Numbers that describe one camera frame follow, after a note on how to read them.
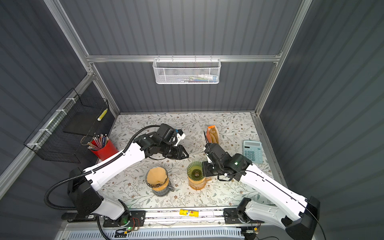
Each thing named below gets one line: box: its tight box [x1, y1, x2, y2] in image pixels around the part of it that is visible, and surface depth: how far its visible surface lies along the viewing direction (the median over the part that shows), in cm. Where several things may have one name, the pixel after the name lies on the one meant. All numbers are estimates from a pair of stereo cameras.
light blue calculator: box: [243, 140, 263, 163], surface depth 98 cm
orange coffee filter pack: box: [206, 125, 219, 144], surface depth 98 cm
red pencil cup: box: [87, 134, 119, 161], surface depth 88 cm
